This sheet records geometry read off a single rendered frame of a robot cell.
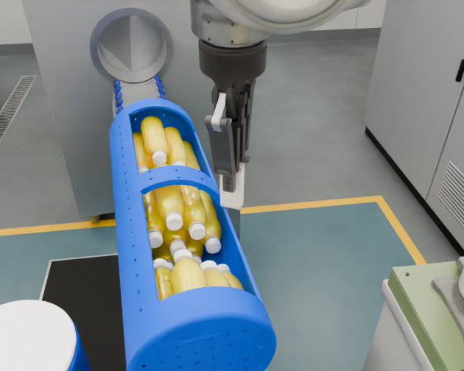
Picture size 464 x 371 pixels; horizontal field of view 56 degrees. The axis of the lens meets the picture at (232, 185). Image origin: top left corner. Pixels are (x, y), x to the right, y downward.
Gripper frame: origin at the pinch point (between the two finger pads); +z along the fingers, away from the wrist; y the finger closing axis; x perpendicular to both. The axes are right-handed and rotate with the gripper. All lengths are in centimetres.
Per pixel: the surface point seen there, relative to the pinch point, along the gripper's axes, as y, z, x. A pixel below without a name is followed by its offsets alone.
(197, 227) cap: -27.3, 36.6, -17.0
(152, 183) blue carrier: -28.9, 27.1, -28.8
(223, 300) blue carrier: -1.2, 26.7, -1.8
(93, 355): -38, 135, -73
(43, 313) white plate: 0, 46, -44
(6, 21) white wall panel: -357, 116, -372
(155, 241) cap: -22, 39, -26
